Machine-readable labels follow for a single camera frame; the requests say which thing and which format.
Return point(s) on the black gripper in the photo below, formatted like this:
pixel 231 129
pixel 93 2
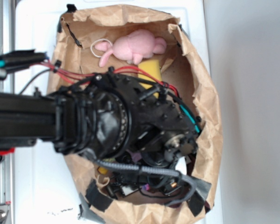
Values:
pixel 157 182

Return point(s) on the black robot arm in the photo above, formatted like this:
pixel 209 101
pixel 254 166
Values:
pixel 136 127

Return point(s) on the yellow sponge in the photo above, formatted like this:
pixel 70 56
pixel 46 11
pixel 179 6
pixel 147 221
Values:
pixel 149 70

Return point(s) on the pink plush toy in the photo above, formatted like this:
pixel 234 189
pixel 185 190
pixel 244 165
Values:
pixel 132 48

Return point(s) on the aluminium frame rail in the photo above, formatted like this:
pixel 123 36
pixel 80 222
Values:
pixel 7 44

